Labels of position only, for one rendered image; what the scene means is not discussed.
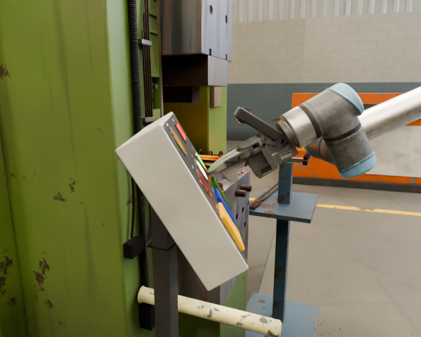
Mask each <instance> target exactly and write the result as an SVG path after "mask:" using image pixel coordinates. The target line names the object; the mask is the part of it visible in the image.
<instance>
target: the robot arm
mask: <svg viewBox="0 0 421 337"><path fill-rule="evenodd" d="M234 116H235V117H236V119H237V121H238V122H240V123H241V124H248V125H249V126H251V127H253V128H254V129H256V130H258V131H259V132H261V133H263V134H264V135H265V136H268V137H269V138H271V140H269V139H268V138H266V137H265V136H263V135H261V134H257V135H256V136H253V137H251V138H249V139H247V140H245V141H244V142H242V143H241V144H240V145H238V146H236V147H234V148H233V149H232V150H230V151H228V152H227V153H226V154H224V155H223V156H222V157H220V158H219V159H218V160H217V161H215V162H214V163H213V164H212V165H211V166H210V168H209V169H208V171H207V174H208V175H211V174H213V173H216V172H218V171H219V172H220V173H221V174H222V175H223V176H224V177H225V178H226V179H227V180H229V181H230V182H231V183H235V182H236V181H238V179H239V176H238V171H239V169H241V168H243V167H244V166H245V161H246V162H247V164H248V166H249V167H250V168H251V170H252V171H253V173H254V174H255V175H256V177H258V178H259V179H260V178H262V177H264V176H265V175H268V174H269V173H271V172H273V171H274V170H276V169H278V168H279V167H278V166H279V165H280V164H282V163H284V162H285V161H287V160H289V159H290V158H293V157H294V156H296V155H298V154H299V153H298V151H297V149H296V147H297V148H303V147H304V149H305V151H306V152H307V153H308V154H310V155H311V156H312V157H313V158H318V159H321V160H324V161H325V162H328V163H329V164H332V165H335V166H336V167H337V169H338V173H339V174H340V175H341V176H342V177H343V178H354V177H358V176H360V175H363V174H365V173H367V172H368V171H370V170H371V169H372V168H373V167H374V166H375V165H376V157H375V155H374V153H375V152H374V151H373V150H372V148H371V146H370V143H369V140H371V139H374V138H376V137H379V136H381V135H383V134H385V133H388V132H390V131H393V130H395V129H397V128H399V127H402V126H404V125H407V124H409V123H411V122H413V121H416V120H418V119H421V86H420V87H418V88H415V89H413V90H410V91H409V92H406V93H404V94H401V95H399V96H396V97H394V98H392V99H389V100H387V101H385V102H382V103H380V104H377V105H375V106H372V107H371V108H368V109H366V110H364V107H363V103H362V101H361V99H360V97H359V96H358V94H357V93H356V92H355V91H354V90H353V89H352V88H351V87H350V86H348V85H347V84H343V83H338V84H336V85H334V86H332V87H330V88H326V89H325V90H324V91H323V92H321V93H319V94H318V95H316V96H314V97H312V98H311V99H309V100H307V101H306V102H304V103H302V104H300V105H298V106H297V107H295V108H293V109H292V110H290V111H288V112H286V113H284V114H283V115H281V120H280V121H279V122H277V123H276V127H277V129H275V128H273V127H272V126H270V125H269V124H267V123H266V122H264V121H262V120H261V119H259V118H258V117H256V116H254V115H253V114H252V113H251V111H250V110H249V109H248V108H240V107H238V108H237V109H236V110H235V112H234ZM280 140H281V142H279V141H280ZM245 159H246V160H245ZM264 173H265V174H264Z"/></svg>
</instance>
